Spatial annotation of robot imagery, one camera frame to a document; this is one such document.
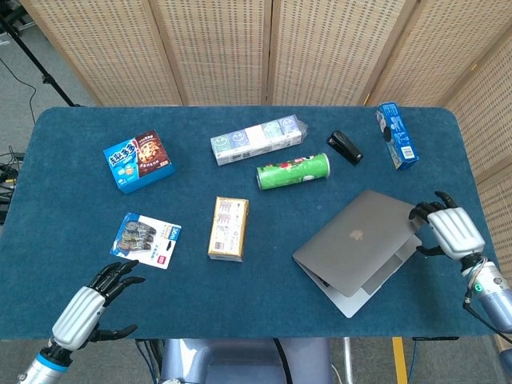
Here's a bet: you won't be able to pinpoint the gold wrapped paper package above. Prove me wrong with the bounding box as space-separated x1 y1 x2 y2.
206 195 250 263

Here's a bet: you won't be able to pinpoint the blue sandwich cookie box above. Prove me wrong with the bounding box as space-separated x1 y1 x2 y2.
374 102 420 171

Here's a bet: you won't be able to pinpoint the black tripod stand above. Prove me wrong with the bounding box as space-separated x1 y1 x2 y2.
0 15 81 108

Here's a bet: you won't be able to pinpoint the correction tape blister pack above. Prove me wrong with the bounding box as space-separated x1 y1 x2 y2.
110 211 183 270

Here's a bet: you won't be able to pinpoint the black stapler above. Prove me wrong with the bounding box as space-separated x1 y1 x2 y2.
326 130 364 166

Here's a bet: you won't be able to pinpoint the blue chocolate chip cookie box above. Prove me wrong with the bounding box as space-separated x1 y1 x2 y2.
102 128 177 195

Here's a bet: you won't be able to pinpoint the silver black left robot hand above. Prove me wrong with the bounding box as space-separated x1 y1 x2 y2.
51 259 147 352

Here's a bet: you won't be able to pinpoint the black floor cables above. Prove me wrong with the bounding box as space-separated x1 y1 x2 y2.
0 146 25 213

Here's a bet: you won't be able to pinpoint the silver laptop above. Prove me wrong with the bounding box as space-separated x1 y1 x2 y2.
291 189 423 320

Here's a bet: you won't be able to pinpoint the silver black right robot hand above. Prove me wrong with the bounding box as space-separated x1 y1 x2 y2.
408 190 486 262

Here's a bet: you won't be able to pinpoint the white tissue multi-pack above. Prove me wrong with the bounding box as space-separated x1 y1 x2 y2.
210 114 309 167

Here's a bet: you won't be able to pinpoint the silver blue robot torso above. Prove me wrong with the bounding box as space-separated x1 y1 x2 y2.
159 338 335 384

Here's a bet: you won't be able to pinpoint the blue felt table cover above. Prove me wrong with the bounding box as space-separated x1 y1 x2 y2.
0 106 512 341

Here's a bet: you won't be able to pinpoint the green chips can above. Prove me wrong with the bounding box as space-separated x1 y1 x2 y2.
256 152 331 192

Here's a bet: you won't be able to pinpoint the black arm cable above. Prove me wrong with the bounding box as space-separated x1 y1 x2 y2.
462 291 512 346

